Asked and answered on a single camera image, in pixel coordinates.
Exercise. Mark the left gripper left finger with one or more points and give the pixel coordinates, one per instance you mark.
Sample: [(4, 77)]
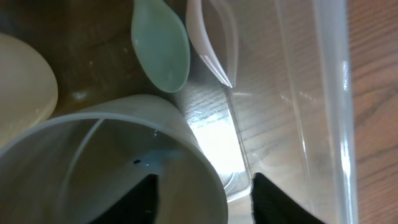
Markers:
[(138, 206)]

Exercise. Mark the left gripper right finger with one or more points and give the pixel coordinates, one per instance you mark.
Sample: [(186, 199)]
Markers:
[(270, 205)]

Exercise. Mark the white plastic fork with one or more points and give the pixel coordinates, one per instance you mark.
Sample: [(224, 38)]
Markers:
[(200, 40)]

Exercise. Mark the clear plastic container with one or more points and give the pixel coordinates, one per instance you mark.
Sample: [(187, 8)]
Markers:
[(289, 115)]

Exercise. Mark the grey cup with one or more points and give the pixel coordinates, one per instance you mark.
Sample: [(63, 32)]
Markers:
[(73, 168)]

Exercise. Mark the yellow cup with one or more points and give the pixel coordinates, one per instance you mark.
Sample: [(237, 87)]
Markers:
[(29, 90)]

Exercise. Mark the light blue plastic spoon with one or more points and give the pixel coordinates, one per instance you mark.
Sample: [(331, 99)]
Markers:
[(161, 44)]

